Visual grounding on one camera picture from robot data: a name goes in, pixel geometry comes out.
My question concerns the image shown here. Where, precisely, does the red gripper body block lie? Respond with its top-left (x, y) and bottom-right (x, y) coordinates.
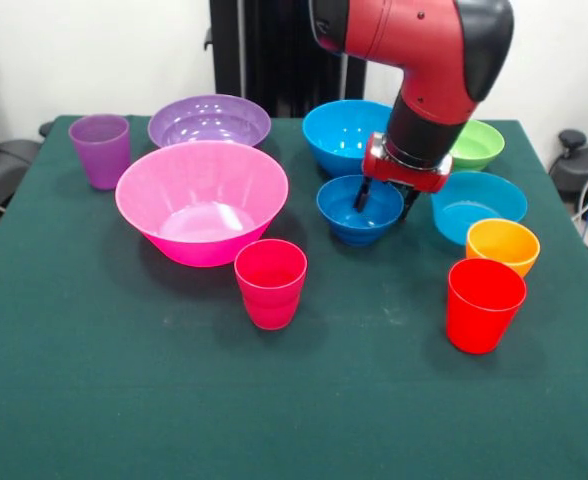
top-left (361, 131), bottom-right (454, 194)

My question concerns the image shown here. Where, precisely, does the large pink plastic bowl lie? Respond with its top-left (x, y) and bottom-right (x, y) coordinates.
top-left (114, 140), bottom-right (290, 269)

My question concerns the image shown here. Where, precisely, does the magenta plastic cup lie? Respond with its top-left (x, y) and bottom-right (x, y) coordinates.
top-left (233, 238), bottom-right (309, 331)

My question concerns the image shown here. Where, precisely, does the green plastic bowl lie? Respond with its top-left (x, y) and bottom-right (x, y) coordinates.
top-left (448, 118), bottom-right (506, 173)

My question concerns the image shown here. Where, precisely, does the purple plastic cup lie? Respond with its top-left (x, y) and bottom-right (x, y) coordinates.
top-left (68, 113), bottom-right (132, 192)

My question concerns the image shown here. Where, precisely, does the orange plastic cup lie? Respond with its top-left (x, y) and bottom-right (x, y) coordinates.
top-left (465, 217), bottom-right (542, 279)

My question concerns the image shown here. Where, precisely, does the purple plastic bowl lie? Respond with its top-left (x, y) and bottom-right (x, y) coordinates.
top-left (147, 94), bottom-right (273, 151)

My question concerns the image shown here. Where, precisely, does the red plastic cup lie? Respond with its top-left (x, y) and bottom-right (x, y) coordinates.
top-left (446, 257), bottom-right (528, 356)

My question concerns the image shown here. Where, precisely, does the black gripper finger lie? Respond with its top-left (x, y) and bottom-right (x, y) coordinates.
top-left (399, 187), bottom-right (422, 222)
top-left (352, 174), bottom-right (374, 212)

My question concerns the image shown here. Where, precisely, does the dark green tablecloth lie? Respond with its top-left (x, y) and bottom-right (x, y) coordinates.
top-left (0, 114), bottom-right (588, 480)

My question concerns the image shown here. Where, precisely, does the shallow light blue plastic bowl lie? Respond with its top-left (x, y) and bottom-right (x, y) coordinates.
top-left (429, 171), bottom-right (529, 247)

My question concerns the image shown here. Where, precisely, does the small dark blue plastic bowl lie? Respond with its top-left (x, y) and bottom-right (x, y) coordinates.
top-left (315, 174), bottom-right (405, 248)

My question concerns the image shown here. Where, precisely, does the large light blue plastic bowl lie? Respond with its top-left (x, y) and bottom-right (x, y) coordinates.
top-left (301, 99), bottom-right (395, 179)

